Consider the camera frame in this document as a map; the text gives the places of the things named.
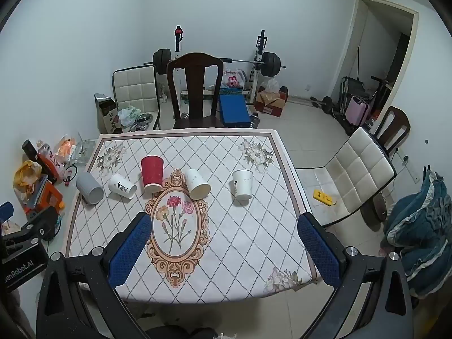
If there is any red and white plastic bag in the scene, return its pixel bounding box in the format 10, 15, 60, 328
222, 68, 246, 89

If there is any black dumbbell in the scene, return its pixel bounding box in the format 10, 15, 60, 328
310, 95, 334, 116

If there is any yellow plastic bag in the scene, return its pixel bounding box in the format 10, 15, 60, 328
13, 160, 43, 193

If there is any red printed box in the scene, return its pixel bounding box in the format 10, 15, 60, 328
37, 152, 73, 184

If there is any black barbell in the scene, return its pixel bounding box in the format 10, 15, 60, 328
143, 49, 287, 78

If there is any white cup with black print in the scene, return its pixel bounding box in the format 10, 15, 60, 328
108, 173, 137, 200
232, 169, 254, 201

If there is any brown cardboard box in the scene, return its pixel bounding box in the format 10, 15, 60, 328
255, 86, 288, 118

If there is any floral printed tablecloth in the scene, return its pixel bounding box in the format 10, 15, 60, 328
64, 128, 320, 304

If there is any white padded chair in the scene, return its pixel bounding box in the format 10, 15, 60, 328
112, 65, 162, 131
296, 127, 397, 229

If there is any plain white cup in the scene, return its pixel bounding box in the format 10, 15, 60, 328
185, 168, 211, 200

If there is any red ribbed paper cup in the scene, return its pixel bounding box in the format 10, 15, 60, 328
140, 156, 164, 194

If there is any white squat rack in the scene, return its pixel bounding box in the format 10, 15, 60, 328
171, 25, 270, 104

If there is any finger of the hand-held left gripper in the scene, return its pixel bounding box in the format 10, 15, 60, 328
16, 206, 59, 245
0, 202, 15, 234

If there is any yellow flat box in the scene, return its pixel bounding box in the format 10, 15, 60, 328
313, 190, 338, 206

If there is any orange plastic bag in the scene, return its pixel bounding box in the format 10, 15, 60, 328
54, 135, 77, 163

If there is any blue weight bench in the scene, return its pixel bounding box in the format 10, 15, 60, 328
218, 94, 250, 128

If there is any metal pan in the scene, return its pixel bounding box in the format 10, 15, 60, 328
131, 112, 153, 130

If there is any black bottle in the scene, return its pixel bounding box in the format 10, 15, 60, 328
22, 139, 40, 161

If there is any grey cup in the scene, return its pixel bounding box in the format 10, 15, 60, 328
76, 171, 104, 205

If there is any clear glass tray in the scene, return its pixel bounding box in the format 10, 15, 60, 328
70, 138, 97, 166

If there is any pink suitcase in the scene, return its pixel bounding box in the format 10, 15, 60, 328
345, 95, 372, 126

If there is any dark wooden chair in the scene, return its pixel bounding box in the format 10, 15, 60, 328
369, 106, 411, 157
167, 52, 225, 130

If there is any pile of blue clothes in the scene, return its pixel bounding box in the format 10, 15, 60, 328
381, 170, 452, 298

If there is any white door frame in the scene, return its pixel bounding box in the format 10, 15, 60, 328
332, 0, 420, 122

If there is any black folding cart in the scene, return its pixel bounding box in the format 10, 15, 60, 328
338, 75, 368, 115

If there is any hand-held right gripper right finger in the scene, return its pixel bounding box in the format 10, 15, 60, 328
297, 212, 414, 339

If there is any brown paper bag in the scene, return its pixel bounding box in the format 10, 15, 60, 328
94, 93, 123, 134

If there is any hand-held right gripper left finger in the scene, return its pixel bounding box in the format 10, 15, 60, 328
36, 212, 152, 339

